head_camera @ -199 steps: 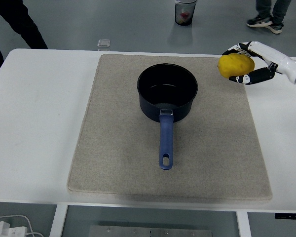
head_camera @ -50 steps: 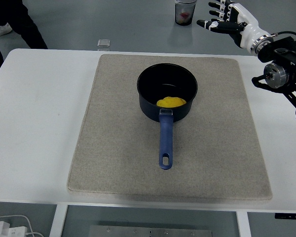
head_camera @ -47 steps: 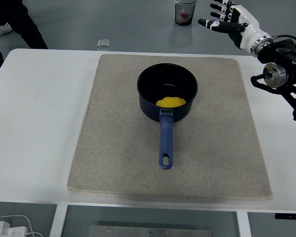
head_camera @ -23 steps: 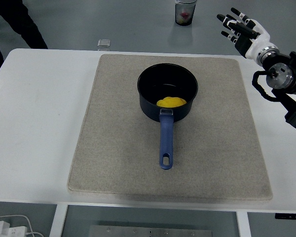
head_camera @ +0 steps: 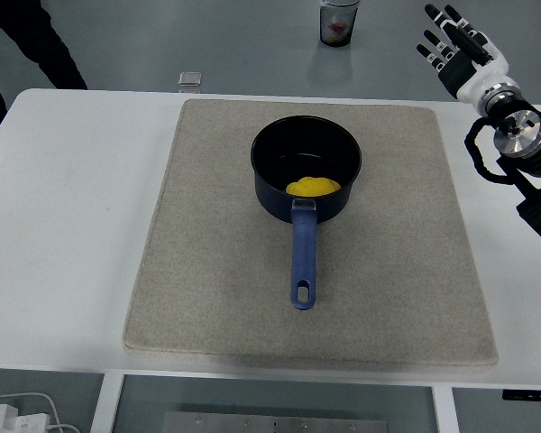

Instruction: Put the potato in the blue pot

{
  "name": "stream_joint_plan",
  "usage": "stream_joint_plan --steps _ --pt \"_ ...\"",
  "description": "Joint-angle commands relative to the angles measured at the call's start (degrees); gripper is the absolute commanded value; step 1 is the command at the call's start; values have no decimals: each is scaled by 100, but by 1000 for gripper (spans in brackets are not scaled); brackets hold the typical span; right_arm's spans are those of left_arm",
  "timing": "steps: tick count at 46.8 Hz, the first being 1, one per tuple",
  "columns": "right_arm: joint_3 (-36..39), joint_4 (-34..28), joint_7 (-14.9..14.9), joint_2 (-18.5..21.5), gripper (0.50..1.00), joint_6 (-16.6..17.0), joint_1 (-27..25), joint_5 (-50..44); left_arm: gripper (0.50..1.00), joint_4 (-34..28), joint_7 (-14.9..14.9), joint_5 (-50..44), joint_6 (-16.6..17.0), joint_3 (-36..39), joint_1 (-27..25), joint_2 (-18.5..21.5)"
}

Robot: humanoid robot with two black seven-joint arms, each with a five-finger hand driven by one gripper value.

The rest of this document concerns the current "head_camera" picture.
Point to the small clear plastic box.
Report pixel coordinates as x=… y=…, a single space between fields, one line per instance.
x=190 y=79

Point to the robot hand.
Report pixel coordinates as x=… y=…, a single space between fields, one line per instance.
x=482 y=72

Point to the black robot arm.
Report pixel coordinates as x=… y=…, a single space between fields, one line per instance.
x=523 y=135

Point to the beige fabric mat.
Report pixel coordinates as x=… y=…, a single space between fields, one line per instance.
x=216 y=270

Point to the white table leg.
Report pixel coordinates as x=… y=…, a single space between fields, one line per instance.
x=106 y=406
x=445 y=410

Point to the white power adapter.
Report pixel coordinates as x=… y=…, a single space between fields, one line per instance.
x=9 y=419

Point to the grey metal plate with screws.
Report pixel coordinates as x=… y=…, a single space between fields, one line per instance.
x=275 y=424

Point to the yellow potato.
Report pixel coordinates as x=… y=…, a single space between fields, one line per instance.
x=313 y=187

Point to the person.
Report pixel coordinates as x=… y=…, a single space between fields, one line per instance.
x=31 y=40

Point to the black waste bin with bag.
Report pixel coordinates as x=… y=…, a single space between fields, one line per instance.
x=338 y=27

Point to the black table control panel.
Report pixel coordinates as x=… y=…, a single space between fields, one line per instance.
x=529 y=395

